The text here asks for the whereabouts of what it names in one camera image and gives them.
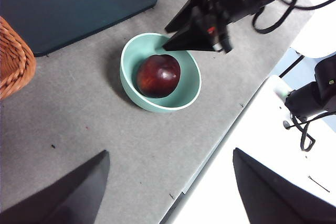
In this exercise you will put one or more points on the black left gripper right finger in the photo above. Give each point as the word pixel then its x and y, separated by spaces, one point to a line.
pixel 275 197

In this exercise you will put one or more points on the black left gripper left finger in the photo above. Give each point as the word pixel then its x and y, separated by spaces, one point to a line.
pixel 65 200

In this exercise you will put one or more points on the white robot cart deck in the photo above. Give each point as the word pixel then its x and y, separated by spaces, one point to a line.
pixel 262 134

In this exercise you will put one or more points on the dark purple plum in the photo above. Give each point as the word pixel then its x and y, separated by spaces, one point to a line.
pixel 157 77

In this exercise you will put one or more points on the black rectangular tray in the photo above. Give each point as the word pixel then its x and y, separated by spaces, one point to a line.
pixel 73 3

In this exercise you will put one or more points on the white plastic panel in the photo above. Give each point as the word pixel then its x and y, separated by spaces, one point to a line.
pixel 320 32

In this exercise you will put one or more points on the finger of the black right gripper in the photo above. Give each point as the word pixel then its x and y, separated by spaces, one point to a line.
pixel 190 11
pixel 194 41

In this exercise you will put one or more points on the brown wicker basket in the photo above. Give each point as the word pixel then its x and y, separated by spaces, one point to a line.
pixel 13 61

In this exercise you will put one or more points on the teal ceramic bowl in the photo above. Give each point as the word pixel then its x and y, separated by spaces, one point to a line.
pixel 131 58

